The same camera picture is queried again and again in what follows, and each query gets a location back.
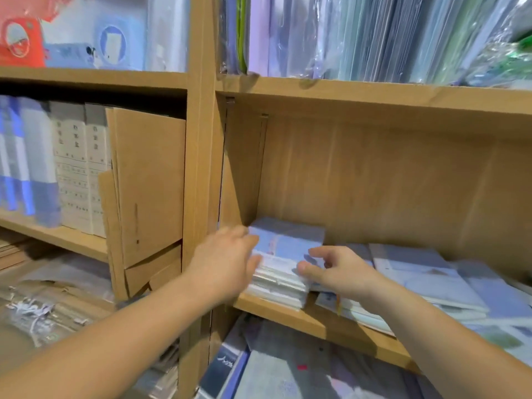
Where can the wooden shelf unit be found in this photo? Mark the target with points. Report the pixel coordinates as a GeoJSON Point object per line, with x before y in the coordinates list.
{"type": "Point", "coordinates": [349, 99]}

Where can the row of blue white binders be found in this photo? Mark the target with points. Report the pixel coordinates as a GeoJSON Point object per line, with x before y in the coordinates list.
{"type": "Point", "coordinates": [25, 158]}

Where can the pile of small notebooks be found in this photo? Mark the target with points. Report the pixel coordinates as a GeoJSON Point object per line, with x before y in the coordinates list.
{"type": "Point", "coordinates": [432, 282]}

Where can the stack of large blue notebooks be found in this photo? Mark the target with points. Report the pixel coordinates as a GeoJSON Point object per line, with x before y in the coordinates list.
{"type": "Point", "coordinates": [287, 241]}

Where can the stack of green edged packets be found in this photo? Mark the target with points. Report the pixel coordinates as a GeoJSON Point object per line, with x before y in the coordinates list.
{"type": "Point", "coordinates": [511, 54]}

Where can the person's right hand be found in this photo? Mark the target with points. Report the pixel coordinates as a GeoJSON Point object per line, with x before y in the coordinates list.
{"type": "Point", "coordinates": [345, 274]}

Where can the red packaged item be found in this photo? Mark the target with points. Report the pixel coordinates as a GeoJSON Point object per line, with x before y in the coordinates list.
{"type": "Point", "coordinates": [21, 33]}

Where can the white file boxes row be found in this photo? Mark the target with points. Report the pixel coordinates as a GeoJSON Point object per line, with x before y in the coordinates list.
{"type": "Point", "coordinates": [79, 166]}

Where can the person's right forearm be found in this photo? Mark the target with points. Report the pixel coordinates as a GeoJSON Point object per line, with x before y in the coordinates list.
{"type": "Point", "coordinates": [449, 345]}

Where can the stack of flat wrapped packets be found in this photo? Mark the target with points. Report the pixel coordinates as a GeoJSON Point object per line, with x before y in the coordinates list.
{"type": "Point", "coordinates": [50, 307]}

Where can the blue white packaged items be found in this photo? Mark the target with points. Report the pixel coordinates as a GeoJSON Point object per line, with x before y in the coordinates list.
{"type": "Point", "coordinates": [116, 33]}

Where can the person's left forearm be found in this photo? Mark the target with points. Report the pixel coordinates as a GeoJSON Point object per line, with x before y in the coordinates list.
{"type": "Point", "coordinates": [100, 353]}

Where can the row of patterned notebooks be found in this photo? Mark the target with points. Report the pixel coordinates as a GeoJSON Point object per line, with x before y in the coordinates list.
{"type": "Point", "coordinates": [283, 365]}

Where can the row of plastic wrapped folders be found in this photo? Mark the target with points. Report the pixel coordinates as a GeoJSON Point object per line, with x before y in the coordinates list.
{"type": "Point", "coordinates": [357, 33]}

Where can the person's left hand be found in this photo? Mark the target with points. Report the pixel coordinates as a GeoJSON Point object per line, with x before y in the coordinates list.
{"type": "Point", "coordinates": [220, 263]}

